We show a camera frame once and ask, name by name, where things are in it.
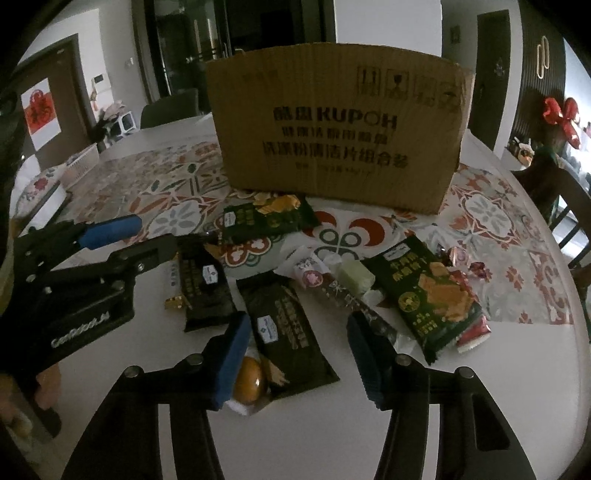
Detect green candy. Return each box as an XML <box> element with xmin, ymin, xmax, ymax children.
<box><xmin>341</xmin><ymin>260</ymin><xmax>376</xmax><ymax>295</ymax></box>

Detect person's left hand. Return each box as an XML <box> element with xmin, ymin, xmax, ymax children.
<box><xmin>34</xmin><ymin>364</ymin><xmax>64</xmax><ymax>408</ymax></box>

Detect brown cardboard box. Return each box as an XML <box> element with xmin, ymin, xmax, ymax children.
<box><xmin>205</xmin><ymin>44</ymin><xmax>476</xmax><ymax>216</ymax></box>

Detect white stool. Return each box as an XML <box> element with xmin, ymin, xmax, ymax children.
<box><xmin>117</xmin><ymin>110</ymin><xmax>142</xmax><ymax>136</ymax></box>

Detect patterned tablecloth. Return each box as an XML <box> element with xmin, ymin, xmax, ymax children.
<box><xmin>9</xmin><ymin>124</ymin><xmax>575</xmax><ymax>326</ymax></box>

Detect small green cracker packet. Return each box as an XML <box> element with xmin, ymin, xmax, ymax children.
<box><xmin>223</xmin><ymin>193</ymin><xmax>320</xmax><ymax>246</ymax></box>

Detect white clip-shaped wall ornament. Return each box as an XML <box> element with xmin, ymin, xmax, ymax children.
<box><xmin>534</xmin><ymin>36</ymin><xmax>551</xmax><ymax>80</ymax></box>

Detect small white sachet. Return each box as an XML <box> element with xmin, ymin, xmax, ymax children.
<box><xmin>164</xmin><ymin>262</ymin><xmax>184</xmax><ymax>300</ymax></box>

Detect dark upholstered chair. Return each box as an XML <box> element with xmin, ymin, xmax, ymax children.
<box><xmin>140</xmin><ymin>89</ymin><xmax>200</xmax><ymax>128</ymax></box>

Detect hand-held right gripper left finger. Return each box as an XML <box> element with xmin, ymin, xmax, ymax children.
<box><xmin>60</xmin><ymin>311</ymin><xmax>252</xmax><ymax>480</ymax></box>

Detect large green cracker packet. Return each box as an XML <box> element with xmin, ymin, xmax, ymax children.
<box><xmin>361</xmin><ymin>234</ymin><xmax>477</xmax><ymax>366</ymax></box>

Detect long dark snack packet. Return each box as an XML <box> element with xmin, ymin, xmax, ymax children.
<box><xmin>237</xmin><ymin>276</ymin><xmax>341</xmax><ymax>401</ymax></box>

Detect red bow decoration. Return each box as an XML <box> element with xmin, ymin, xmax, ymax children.
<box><xmin>542</xmin><ymin>96</ymin><xmax>581</xmax><ymax>149</ymax></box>

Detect dark interior door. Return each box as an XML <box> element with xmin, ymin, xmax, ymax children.
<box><xmin>475</xmin><ymin>9</ymin><xmax>514</xmax><ymax>126</ymax></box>

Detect white pink candy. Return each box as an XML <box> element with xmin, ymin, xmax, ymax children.
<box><xmin>276</xmin><ymin>246</ymin><xmax>334</xmax><ymax>290</ymax></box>

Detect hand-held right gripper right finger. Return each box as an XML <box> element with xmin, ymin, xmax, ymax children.
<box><xmin>346</xmin><ymin>310</ymin><xmax>539</xmax><ymax>480</ymax></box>

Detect red snack packet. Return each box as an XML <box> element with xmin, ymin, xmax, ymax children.
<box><xmin>454</xmin><ymin>271</ymin><xmax>491</xmax><ymax>354</ymax></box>

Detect wooden slatted chair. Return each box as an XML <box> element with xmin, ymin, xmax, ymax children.
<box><xmin>512</xmin><ymin>151</ymin><xmax>591</xmax><ymax>269</ymax></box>

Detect red paper-cut poster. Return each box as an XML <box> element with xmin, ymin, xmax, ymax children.
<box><xmin>22</xmin><ymin>78</ymin><xmax>64</xmax><ymax>149</ymax></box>

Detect dark glass cabinet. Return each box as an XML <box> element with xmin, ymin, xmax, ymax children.
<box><xmin>133</xmin><ymin>0</ymin><xmax>232</xmax><ymax>112</ymax></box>

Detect brown wooden door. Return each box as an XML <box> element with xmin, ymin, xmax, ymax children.
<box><xmin>15</xmin><ymin>38</ymin><xmax>94</xmax><ymax>163</ymax></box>

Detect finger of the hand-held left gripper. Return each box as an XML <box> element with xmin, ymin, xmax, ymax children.
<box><xmin>14</xmin><ymin>213</ymin><xmax>144</xmax><ymax>274</ymax></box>
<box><xmin>28</xmin><ymin>233</ymin><xmax>179</xmax><ymax>302</ymax></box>

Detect white plastic basket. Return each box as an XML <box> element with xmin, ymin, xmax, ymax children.
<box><xmin>60</xmin><ymin>142</ymin><xmax>101</xmax><ymax>186</ymax></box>

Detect short dark snack packet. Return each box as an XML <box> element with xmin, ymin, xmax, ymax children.
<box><xmin>178</xmin><ymin>244</ymin><xmax>237</xmax><ymax>334</ymax></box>

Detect small foil wrapped candy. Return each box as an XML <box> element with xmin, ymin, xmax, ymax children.
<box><xmin>467</xmin><ymin>259</ymin><xmax>496</xmax><ymax>283</ymax></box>
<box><xmin>435</xmin><ymin>246</ymin><xmax>469</xmax><ymax>273</ymax></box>

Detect gift basket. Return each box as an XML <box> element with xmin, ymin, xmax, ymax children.
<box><xmin>508</xmin><ymin>138</ymin><xmax>537</xmax><ymax>168</ymax></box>

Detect dark slim stick packet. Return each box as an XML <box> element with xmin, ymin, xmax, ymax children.
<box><xmin>322</xmin><ymin>277</ymin><xmax>403</xmax><ymax>348</ymax></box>

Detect round yellow pastry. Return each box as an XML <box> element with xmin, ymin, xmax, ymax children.
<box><xmin>230</xmin><ymin>354</ymin><xmax>269</xmax><ymax>409</ymax></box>

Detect dark slatted wall panel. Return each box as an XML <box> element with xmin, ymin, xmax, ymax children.
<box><xmin>512</xmin><ymin>0</ymin><xmax>567</xmax><ymax>149</ymax></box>

